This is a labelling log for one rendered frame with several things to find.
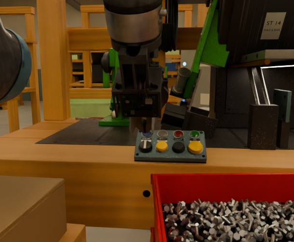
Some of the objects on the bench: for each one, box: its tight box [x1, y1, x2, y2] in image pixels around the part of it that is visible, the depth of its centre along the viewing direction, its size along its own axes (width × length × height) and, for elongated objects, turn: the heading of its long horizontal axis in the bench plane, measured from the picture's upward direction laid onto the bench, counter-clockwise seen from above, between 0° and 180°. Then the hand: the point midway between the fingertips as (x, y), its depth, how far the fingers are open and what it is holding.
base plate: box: [35, 118, 294, 150], centre depth 90 cm, size 42×110×2 cm
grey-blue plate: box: [273, 89, 292, 148], centre depth 72 cm, size 10×2×14 cm
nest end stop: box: [161, 110, 185, 127], centre depth 80 cm, size 4×7×6 cm
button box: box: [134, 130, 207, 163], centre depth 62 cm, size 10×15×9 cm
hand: (145, 124), depth 54 cm, fingers closed
